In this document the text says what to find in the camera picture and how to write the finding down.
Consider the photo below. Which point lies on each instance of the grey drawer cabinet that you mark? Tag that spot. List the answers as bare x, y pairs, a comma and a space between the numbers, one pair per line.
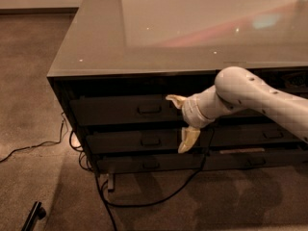
151, 47

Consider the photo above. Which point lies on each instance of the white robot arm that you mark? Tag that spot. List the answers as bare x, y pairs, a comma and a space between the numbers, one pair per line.
234, 73

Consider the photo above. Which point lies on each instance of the black object on floor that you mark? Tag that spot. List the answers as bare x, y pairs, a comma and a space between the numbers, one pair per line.
37, 212

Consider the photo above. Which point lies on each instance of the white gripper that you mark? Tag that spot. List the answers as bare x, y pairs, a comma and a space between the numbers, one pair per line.
192, 114

